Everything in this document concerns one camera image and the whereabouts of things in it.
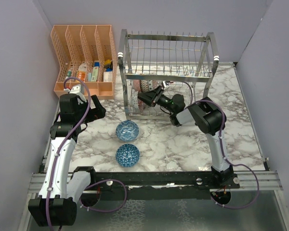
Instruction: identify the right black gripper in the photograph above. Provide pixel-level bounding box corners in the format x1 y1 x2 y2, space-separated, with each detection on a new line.
138 86 175 114

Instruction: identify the red geometric bowl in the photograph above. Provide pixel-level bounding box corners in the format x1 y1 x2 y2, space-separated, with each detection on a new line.
130 91 144 113

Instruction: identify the brown patterned bowl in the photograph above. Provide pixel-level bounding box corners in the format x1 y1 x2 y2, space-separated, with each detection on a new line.
140 80 149 92

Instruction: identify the pink circle pattern bowl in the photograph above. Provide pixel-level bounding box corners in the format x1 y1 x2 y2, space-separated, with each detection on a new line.
148 80 158 91

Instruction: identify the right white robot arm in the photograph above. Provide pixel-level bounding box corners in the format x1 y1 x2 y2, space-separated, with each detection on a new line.
138 86 234 188

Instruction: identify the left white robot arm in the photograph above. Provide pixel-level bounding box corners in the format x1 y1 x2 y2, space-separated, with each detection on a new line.
28 93 106 229

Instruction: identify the steel dish rack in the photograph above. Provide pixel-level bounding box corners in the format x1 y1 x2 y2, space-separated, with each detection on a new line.
118 29 220 119

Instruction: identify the small bottle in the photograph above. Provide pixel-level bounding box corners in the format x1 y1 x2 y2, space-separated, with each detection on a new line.
65 69 72 80

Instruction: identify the orange white box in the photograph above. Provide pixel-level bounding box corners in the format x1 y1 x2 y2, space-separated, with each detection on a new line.
76 63 87 81

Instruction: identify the blue floral bowl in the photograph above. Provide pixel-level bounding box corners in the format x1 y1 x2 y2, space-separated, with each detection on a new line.
116 120 139 142

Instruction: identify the green white box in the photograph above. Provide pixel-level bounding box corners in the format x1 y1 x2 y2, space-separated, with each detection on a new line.
88 61 100 82

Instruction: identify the white label box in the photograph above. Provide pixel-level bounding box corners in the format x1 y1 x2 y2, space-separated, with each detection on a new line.
104 71 113 82

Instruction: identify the yellow black item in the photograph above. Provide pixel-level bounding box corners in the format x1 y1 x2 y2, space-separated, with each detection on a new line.
104 59 112 69

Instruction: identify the peach desk organizer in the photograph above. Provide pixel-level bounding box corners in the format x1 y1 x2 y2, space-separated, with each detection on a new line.
51 25 118 100

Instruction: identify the blue triangle bowl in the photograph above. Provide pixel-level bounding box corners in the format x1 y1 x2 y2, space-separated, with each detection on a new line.
116 144 140 167

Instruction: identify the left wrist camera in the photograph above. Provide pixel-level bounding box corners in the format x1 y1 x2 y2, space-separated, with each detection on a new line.
64 84 84 95

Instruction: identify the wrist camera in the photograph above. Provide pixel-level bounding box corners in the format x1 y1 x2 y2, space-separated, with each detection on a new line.
161 81 171 89
64 84 84 95

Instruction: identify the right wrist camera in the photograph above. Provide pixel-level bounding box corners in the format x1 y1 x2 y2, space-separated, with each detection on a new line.
161 81 171 89

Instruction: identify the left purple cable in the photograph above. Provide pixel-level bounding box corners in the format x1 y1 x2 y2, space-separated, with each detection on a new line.
45 77 128 231

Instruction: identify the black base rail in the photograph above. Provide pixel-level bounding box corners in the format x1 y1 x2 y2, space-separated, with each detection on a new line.
81 170 240 201

